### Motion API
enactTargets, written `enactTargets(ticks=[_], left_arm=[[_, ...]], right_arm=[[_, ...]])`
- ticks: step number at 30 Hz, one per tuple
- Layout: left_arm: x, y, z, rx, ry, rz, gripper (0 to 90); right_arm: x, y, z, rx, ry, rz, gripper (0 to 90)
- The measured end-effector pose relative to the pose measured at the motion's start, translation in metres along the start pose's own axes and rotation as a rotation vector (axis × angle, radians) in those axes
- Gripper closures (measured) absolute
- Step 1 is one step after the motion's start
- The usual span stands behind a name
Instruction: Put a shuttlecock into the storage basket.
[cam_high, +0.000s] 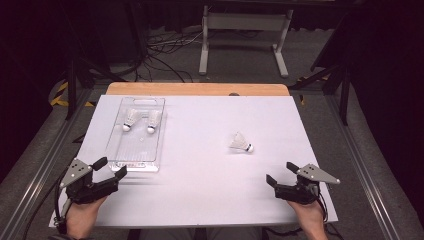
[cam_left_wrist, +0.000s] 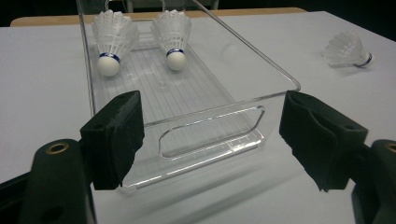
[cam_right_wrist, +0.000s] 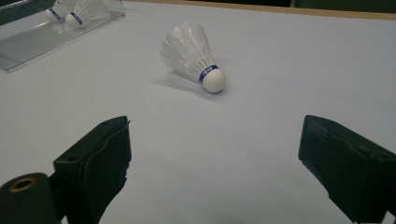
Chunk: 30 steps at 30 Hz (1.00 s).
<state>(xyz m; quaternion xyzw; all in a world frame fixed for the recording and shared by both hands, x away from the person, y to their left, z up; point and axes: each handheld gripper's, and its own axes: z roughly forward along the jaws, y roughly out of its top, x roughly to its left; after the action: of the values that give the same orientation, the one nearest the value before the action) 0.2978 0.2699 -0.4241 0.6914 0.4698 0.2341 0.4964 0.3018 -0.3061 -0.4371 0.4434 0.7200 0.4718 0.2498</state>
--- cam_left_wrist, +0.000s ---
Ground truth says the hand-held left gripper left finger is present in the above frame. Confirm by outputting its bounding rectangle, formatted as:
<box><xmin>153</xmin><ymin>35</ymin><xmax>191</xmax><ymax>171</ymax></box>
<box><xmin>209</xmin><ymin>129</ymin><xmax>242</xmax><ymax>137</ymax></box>
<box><xmin>79</xmin><ymin>91</ymin><xmax>146</xmax><ymax>191</ymax></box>

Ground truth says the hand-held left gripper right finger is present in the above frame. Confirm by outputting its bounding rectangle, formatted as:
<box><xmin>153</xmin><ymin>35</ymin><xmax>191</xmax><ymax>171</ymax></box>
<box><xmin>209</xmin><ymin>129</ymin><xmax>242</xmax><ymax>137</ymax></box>
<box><xmin>278</xmin><ymin>91</ymin><xmax>370</xmax><ymax>192</ymax></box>

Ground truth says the white feather shuttlecock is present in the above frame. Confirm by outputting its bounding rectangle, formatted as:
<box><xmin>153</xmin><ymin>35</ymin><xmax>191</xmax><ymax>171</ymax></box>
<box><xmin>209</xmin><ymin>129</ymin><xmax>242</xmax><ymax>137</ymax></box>
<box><xmin>322</xmin><ymin>28</ymin><xmax>375</xmax><ymax>68</ymax></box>
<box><xmin>151</xmin><ymin>8</ymin><xmax>193</xmax><ymax>71</ymax></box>
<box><xmin>91</xmin><ymin>8</ymin><xmax>140</xmax><ymax>77</ymax></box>

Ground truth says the clear plastic storage bin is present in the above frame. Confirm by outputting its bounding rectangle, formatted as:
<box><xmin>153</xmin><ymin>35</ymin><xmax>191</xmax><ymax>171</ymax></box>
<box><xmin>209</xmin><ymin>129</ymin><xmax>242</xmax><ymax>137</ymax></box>
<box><xmin>75</xmin><ymin>0</ymin><xmax>302</xmax><ymax>194</ymax></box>

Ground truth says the white table cover sheet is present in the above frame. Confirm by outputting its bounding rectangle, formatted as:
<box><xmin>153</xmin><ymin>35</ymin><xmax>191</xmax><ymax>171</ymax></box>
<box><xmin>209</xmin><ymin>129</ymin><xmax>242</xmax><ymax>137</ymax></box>
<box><xmin>0</xmin><ymin>10</ymin><xmax>396</xmax><ymax>224</ymax></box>

